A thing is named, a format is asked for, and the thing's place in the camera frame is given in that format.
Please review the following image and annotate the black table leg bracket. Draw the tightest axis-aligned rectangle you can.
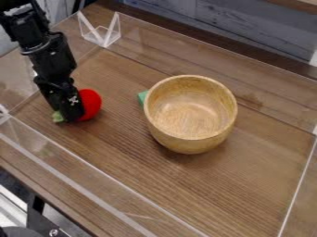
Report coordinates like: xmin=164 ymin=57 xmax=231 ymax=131
xmin=26 ymin=195 xmax=71 ymax=237

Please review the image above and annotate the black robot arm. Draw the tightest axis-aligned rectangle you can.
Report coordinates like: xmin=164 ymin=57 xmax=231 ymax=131
xmin=0 ymin=0 xmax=85 ymax=122

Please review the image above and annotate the green block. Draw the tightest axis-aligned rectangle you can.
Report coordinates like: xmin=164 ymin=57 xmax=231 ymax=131
xmin=138 ymin=90 xmax=149 ymax=107

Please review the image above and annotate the wooden bowl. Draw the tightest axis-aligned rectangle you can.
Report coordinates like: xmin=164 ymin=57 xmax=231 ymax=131
xmin=142 ymin=75 xmax=239 ymax=155

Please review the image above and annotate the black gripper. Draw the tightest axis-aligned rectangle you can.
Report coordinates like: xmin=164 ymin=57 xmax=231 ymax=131
xmin=23 ymin=31 xmax=85 ymax=122

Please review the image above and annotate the clear acrylic corner bracket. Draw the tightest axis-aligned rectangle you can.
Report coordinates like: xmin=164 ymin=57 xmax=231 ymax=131
xmin=77 ymin=12 xmax=122 ymax=48

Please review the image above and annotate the red plush strawberry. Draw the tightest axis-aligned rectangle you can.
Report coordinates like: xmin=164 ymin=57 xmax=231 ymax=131
xmin=51 ymin=88 xmax=104 ymax=123

